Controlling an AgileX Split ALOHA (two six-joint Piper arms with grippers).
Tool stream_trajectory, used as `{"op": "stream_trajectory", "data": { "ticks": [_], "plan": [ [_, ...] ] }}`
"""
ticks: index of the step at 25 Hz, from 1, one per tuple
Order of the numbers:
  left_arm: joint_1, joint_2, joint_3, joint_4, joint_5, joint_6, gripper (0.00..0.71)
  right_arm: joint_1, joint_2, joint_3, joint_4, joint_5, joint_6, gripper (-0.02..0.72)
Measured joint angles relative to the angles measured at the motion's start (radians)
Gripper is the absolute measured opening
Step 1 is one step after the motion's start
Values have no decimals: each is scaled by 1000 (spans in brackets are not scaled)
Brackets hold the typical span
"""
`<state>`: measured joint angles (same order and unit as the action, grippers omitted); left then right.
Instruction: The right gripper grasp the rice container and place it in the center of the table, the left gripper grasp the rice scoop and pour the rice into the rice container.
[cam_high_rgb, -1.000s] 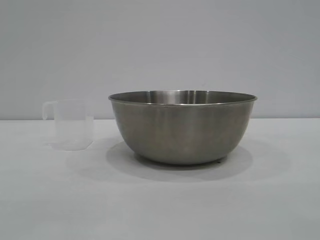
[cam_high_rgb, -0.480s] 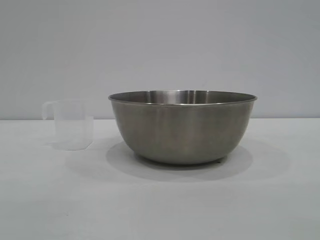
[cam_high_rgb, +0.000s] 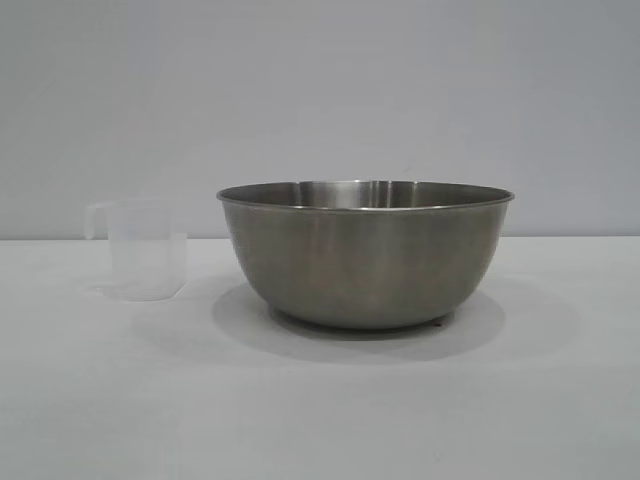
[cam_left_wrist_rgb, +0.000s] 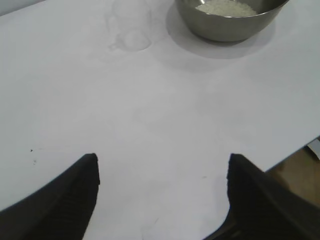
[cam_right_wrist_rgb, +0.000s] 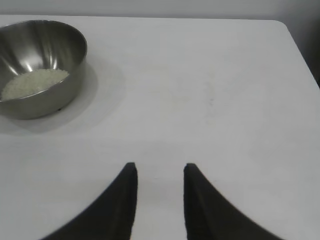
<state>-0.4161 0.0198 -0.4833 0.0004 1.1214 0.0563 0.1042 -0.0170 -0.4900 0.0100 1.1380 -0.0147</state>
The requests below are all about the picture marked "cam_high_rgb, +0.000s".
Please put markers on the clear plastic measuring cup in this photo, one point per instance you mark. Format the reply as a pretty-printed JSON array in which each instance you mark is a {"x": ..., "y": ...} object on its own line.
[{"x": 145, "y": 250}]

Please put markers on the stainless steel mixing bowl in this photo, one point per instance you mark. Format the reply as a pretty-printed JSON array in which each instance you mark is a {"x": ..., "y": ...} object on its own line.
[{"x": 365, "y": 260}]

